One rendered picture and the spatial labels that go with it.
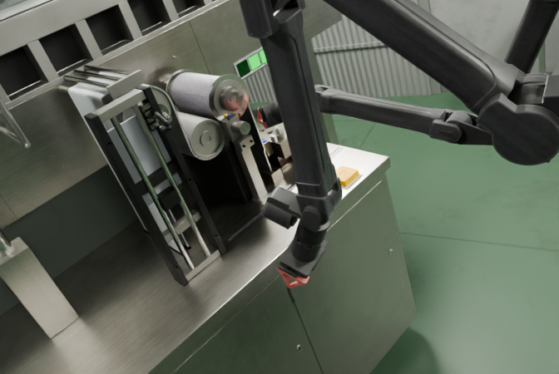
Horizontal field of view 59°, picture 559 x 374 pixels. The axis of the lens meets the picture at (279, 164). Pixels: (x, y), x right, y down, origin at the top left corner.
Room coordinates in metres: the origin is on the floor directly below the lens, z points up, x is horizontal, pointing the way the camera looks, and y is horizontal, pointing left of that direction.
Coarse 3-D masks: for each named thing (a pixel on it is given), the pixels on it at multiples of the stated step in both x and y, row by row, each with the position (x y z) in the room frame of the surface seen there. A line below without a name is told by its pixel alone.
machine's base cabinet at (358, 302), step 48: (384, 192) 1.36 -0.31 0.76; (336, 240) 1.21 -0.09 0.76; (384, 240) 1.33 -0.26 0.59; (288, 288) 1.09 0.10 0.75; (336, 288) 1.18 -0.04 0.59; (384, 288) 1.30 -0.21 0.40; (240, 336) 0.98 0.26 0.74; (288, 336) 1.05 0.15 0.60; (336, 336) 1.15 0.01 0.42; (384, 336) 1.26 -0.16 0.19
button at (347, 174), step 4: (340, 168) 1.35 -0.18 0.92; (344, 168) 1.34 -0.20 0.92; (348, 168) 1.33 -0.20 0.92; (352, 168) 1.33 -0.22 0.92; (336, 172) 1.33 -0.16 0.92; (340, 172) 1.32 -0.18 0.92; (344, 172) 1.31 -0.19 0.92; (348, 172) 1.31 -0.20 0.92; (352, 172) 1.30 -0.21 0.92; (356, 172) 1.30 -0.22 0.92; (340, 176) 1.30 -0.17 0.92; (344, 176) 1.29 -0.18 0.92; (348, 176) 1.29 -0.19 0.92; (352, 176) 1.29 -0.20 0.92; (356, 176) 1.30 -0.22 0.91; (340, 180) 1.28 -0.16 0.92; (344, 180) 1.27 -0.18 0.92; (348, 180) 1.28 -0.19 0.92; (352, 180) 1.28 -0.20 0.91; (344, 184) 1.27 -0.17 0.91; (348, 184) 1.27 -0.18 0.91
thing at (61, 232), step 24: (72, 192) 1.43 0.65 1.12; (96, 192) 1.47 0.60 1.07; (120, 192) 1.51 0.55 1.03; (24, 216) 1.35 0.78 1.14; (48, 216) 1.38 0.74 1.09; (72, 216) 1.41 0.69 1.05; (96, 216) 1.45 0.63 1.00; (120, 216) 1.48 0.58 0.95; (24, 240) 1.33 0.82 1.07; (48, 240) 1.36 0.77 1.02; (72, 240) 1.39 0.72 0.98; (96, 240) 1.42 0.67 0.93; (48, 264) 1.33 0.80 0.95; (72, 264) 1.37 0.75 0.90; (0, 288) 1.25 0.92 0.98; (0, 312) 1.23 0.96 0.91
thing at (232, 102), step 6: (222, 90) 1.41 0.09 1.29; (228, 90) 1.40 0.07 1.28; (234, 90) 1.41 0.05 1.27; (222, 96) 1.39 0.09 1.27; (228, 96) 1.39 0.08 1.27; (234, 96) 1.40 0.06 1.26; (240, 96) 1.41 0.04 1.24; (222, 102) 1.38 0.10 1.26; (228, 102) 1.39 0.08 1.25; (234, 102) 1.40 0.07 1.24; (240, 102) 1.41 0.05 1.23; (228, 108) 1.38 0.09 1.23; (234, 108) 1.39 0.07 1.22
